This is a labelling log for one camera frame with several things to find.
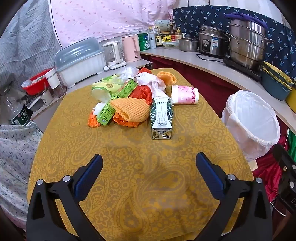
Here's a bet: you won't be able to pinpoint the green tin can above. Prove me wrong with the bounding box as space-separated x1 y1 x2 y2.
137 32 150 51

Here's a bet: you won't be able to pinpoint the white slim bottle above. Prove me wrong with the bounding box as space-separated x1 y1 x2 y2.
149 27 157 49

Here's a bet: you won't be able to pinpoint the black power cable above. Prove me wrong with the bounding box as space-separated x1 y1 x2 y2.
196 53 227 63

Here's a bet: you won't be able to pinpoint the yellow plastic basin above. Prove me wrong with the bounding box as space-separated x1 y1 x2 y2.
262 61 295 91

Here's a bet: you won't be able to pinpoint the white cardboard box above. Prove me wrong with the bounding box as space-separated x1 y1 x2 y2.
154 20 170 33

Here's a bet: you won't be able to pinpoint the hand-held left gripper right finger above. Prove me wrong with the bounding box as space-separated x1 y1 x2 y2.
195 152 273 241

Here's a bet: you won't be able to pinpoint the small orange foam net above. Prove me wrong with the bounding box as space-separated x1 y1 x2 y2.
157 71 177 86

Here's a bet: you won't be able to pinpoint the grey plastic sheet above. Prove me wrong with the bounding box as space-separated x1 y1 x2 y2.
0 5 60 93

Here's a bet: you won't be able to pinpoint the orange snack wrapper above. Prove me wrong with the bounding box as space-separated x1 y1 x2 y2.
87 111 101 128

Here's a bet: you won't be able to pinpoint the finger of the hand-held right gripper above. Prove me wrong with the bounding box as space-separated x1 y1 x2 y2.
272 144 296 186

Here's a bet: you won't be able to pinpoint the pink floral paper cup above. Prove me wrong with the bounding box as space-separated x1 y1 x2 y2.
171 85 200 105

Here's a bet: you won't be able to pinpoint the green yellow plastic bag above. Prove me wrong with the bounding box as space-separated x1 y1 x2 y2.
91 75 130 103

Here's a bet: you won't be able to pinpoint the glass jar with white lid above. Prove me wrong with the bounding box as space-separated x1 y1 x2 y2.
46 69 66 98

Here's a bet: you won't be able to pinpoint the small steel pot with lid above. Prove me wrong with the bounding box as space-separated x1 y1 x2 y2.
178 35 200 52

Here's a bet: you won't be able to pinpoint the dark soy sauce bottle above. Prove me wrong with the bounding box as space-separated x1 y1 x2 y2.
154 27 164 48

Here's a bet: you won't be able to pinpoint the steel rice cooker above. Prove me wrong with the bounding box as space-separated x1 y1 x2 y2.
198 25 228 58

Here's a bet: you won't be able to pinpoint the pink electric kettle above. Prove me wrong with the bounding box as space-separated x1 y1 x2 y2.
122 34 141 62

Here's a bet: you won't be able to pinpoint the long green cardboard box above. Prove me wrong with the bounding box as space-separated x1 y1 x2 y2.
97 78 138 126

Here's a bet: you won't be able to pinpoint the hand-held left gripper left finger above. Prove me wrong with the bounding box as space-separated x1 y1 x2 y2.
26 154 104 241

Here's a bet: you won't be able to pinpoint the red plastic bag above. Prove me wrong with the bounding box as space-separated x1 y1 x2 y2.
112 68 154 128

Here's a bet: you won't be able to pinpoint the trash bin with white liner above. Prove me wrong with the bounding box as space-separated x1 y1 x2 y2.
221 90 281 163

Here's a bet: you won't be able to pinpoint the yellow pot with handle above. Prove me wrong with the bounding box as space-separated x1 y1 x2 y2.
285 87 296 107

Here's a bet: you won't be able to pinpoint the white crumpled tissue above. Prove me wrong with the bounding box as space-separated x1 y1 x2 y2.
92 102 107 114

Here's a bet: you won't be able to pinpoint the stacked blue yellow basins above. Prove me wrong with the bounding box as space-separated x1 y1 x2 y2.
261 67 294 101

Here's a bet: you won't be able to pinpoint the clear food container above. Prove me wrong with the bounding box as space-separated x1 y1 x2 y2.
163 40 179 49

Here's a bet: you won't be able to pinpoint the white floral cloth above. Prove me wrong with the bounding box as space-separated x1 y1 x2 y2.
0 122 44 230

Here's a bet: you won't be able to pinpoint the white dish box with lid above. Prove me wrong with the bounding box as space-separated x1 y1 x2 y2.
55 37 106 88

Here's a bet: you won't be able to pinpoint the green white milk carton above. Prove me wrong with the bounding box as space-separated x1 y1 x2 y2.
150 97 174 140

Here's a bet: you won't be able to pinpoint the clear plastic bag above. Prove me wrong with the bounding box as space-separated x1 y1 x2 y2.
117 65 140 79

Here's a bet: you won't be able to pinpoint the large orange foam net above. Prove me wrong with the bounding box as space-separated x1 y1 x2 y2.
109 97 151 122

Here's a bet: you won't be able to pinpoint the blue printed cloth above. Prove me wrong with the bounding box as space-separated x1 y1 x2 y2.
172 6 296 81

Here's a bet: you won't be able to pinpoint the red plastic basin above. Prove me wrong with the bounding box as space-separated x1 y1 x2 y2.
21 68 54 95

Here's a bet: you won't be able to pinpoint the clear plastic water bottle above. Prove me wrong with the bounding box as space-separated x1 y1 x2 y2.
6 93 33 126

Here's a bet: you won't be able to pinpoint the black induction cooker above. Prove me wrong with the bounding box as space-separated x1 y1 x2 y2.
222 57 263 81

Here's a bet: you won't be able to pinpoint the white plastic bag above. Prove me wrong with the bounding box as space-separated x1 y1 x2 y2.
136 72 167 102

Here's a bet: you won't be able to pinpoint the large steel steamer pot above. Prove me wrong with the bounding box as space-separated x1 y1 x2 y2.
224 19 275 71

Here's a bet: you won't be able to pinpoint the grey metal cup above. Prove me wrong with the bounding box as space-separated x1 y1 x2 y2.
40 89 54 106

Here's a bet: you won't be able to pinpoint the yellow paisley tablecloth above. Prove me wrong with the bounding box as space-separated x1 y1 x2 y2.
27 68 253 241

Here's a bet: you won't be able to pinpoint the dark red counter curtain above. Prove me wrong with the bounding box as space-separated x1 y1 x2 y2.
148 56 296 202

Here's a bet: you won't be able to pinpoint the white glass electric kettle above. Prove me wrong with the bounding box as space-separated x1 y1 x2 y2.
102 40 127 70

